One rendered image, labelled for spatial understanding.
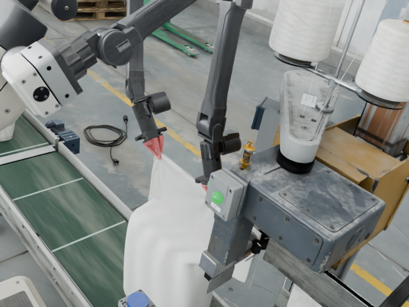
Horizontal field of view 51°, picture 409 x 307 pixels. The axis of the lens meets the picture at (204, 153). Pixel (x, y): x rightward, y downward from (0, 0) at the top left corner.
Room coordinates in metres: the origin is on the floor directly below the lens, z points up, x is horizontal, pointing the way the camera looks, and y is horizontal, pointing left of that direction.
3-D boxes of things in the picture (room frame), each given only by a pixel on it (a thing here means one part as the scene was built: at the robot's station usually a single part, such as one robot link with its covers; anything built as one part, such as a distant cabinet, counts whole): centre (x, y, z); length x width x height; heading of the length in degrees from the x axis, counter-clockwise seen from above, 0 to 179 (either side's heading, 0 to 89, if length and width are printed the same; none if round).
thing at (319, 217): (0.83, -0.25, 1.21); 0.30 x 0.25 x 0.30; 49
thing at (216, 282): (0.84, -0.10, 0.98); 0.09 x 0.05 x 0.05; 139
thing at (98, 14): (6.45, 2.19, 0.07); 1.20 x 0.82 x 0.14; 137
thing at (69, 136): (2.35, 0.95, 0.35); 0.30 x 0.15 x 0.15; 49
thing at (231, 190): (0.79, -0.07, 1.29); 0.08 x 0.05 x 0.09; 49
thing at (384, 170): (1.11, -0.44, 1.18); 0.34 x 0.25 x 0.31; 139
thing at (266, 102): (1.31, -0.18, 1.25); 0.10 x 0.08 x 0.12; 164
